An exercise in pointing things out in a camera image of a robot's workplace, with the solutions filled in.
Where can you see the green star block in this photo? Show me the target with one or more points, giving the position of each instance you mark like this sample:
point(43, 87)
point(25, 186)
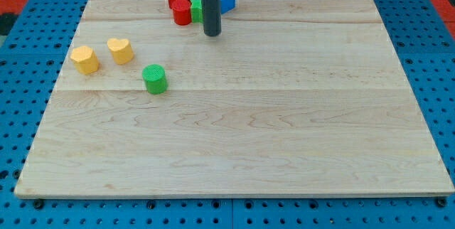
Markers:
point(196, 11)

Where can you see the green cylinder block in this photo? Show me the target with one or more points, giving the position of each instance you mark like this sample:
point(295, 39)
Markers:
point(154, 78)

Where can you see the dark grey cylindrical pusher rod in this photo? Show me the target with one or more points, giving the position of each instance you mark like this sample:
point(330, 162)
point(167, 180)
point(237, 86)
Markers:
point(211, 17)

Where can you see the red cylinder block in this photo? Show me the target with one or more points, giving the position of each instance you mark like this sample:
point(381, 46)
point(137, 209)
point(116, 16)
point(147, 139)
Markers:
point(181, 12)

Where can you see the yellow heart block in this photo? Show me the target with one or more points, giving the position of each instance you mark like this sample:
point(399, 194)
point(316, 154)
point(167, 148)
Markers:
point(121, 50)

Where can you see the yellow hexagon block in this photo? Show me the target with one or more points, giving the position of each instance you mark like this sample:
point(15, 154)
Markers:
point(85, 60)

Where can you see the light wooden board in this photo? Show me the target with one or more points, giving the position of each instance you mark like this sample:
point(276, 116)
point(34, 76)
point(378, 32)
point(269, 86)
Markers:
point(294, 99)

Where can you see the blue triangle block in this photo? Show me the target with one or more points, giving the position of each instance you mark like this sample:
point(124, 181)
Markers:
point(227, 5)

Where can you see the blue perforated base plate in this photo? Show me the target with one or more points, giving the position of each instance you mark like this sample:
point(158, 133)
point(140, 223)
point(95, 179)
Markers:
point(422, 32)

